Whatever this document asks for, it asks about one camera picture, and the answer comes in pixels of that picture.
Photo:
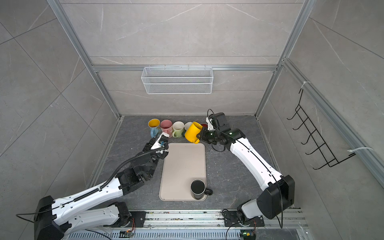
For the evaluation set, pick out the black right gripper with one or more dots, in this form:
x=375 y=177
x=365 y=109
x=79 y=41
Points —
x=203 y=135

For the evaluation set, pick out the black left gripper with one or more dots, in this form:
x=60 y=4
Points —
x=145 y=147

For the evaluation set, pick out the blue mug yellow inside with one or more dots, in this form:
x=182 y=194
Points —
x=154 y=125

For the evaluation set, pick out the pink ghost print mug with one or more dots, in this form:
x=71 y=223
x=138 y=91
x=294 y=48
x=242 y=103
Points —
x=167 y=127

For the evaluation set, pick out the dark green mug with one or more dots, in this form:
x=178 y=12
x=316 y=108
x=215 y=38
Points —
x=186 y=127

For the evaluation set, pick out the light green mug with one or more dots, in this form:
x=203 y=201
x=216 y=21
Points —
x=178 y=129

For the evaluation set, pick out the black mug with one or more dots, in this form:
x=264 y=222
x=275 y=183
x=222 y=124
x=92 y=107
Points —
x=199 y=189

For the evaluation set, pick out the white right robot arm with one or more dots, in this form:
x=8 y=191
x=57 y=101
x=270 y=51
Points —
x=278 y=190

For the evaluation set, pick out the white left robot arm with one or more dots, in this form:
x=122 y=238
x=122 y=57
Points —
x=55 y=219

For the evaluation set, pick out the beige plastic tray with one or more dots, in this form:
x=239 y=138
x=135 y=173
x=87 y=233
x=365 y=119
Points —
x=185 y=163

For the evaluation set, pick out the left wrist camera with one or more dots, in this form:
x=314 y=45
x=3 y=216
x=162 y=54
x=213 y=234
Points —
x=161 y=141

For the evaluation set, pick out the white wire mesh basket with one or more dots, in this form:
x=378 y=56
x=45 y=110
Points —
x=178 y=80

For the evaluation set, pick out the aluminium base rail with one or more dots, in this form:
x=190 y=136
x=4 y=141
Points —
x=208 y=224

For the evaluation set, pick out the black wire hook rack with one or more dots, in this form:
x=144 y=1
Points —
x=315 y=136

